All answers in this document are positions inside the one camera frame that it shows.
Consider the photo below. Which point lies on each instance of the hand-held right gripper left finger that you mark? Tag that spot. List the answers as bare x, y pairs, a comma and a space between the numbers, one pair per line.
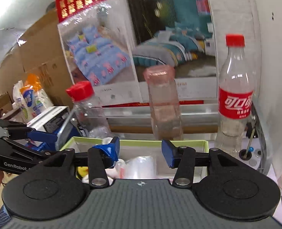
110, 151

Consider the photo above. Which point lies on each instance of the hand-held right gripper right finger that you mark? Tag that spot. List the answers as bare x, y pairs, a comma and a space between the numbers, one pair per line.
169, 153

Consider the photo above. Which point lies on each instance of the wall poster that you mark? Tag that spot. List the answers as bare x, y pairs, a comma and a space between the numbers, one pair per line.
136, 40

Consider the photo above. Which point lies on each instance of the metal clamp bracket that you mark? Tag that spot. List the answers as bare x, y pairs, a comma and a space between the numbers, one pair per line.
257, 133

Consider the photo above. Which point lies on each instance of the red capped clear jar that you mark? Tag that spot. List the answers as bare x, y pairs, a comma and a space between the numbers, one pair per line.
90, 114

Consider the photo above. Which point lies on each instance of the brown cardboard box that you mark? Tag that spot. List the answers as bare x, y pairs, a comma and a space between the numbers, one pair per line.
43, 59

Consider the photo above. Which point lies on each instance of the blue box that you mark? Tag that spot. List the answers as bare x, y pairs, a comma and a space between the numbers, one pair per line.
67, 133

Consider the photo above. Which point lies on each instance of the clear plastic cup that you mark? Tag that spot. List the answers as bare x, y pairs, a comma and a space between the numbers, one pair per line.
141, 168

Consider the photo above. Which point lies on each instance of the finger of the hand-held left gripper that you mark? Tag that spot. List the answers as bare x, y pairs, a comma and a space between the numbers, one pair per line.
43, 136
24, 150

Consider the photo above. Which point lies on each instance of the pink clear plastic bottle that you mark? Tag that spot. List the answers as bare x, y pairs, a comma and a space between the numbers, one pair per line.
164, 105

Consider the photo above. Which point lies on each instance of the white and black box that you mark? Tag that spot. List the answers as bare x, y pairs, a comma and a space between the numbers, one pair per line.
50, 120

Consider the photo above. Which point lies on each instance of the orange and blue tissue pack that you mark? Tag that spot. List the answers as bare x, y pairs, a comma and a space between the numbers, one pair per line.
33, 97

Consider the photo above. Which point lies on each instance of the red label cola bottle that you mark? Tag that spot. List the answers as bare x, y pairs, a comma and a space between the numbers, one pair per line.
236, 105

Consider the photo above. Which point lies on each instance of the green cardboard box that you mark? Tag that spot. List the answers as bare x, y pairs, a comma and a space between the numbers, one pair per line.
136, 144

